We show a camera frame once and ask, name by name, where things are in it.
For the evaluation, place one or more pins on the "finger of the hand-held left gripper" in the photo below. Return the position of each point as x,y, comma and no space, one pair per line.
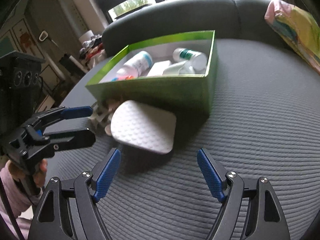
75,138
76,112

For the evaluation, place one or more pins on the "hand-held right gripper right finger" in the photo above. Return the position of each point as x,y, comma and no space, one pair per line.
210,175

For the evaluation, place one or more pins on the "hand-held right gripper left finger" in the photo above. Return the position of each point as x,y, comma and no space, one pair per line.
107,175

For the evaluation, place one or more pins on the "clear plastic hair clip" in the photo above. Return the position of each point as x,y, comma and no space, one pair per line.
100,116

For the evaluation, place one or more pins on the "orange cap bottle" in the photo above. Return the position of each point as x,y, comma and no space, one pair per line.
122,78

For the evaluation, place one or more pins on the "white triangular dotted plug adapter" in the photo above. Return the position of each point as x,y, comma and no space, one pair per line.
143,128

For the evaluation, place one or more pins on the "white bottle blue label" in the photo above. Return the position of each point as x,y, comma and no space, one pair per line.
138,62

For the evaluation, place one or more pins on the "green cardboard box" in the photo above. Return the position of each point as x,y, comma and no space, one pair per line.
155,93

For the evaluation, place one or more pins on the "white charger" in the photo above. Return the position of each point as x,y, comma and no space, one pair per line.
157,68

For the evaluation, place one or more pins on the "white round plug adapter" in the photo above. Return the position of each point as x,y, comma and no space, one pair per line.
178,67

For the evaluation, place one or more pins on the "white bottle green label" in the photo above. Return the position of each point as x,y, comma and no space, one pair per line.
191,55

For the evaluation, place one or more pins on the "person's left forearm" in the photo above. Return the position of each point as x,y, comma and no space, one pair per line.
11,202

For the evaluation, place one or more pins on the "person's left hand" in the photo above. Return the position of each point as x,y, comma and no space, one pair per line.
41,172

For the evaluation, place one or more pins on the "black dustpan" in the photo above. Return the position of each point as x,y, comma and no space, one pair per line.
68,60

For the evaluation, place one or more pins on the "pile of clothes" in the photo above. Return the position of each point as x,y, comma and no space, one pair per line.
90,52

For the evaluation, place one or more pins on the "wooden cabinet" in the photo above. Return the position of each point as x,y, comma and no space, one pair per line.
25,38

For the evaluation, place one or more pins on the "white paper roll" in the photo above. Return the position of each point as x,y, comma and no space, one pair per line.
86,36

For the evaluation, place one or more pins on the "long dark planter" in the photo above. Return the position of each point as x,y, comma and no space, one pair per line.
132,11

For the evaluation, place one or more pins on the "colourful printed blanket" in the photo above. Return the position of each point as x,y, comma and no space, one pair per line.
295,27

